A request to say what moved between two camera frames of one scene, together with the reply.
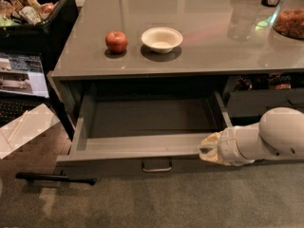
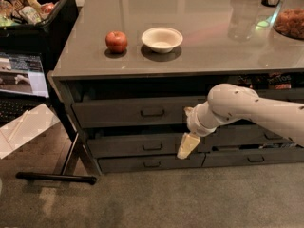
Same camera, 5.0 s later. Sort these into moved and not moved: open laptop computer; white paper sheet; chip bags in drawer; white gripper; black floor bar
Moved: white gripper
Not moved: open laptop computer; black floor bar; white paper sheet; chip bags in drawer
